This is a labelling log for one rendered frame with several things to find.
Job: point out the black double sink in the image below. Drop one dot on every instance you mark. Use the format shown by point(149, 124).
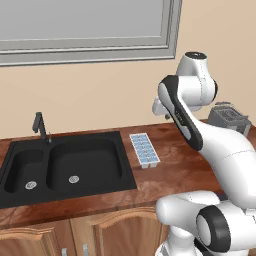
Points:
point(83, 166)

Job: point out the black tap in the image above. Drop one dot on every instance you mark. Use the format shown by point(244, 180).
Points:
point(40, 125)

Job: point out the white ice cube tray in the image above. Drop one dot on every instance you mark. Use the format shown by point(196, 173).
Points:
point(144, 150)

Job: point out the wooden cupboard door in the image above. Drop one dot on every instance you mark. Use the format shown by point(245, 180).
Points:
point(30, 241)
point(123, 233)

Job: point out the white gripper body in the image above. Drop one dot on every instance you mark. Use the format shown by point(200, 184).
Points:
point(158, 106)

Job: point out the grey window frame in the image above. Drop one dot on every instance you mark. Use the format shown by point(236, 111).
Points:
point(100, 50)

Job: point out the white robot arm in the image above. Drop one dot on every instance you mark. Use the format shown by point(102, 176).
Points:
point(226, 156)

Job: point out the grey toaster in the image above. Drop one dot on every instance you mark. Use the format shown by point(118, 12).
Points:
point(230, 118)

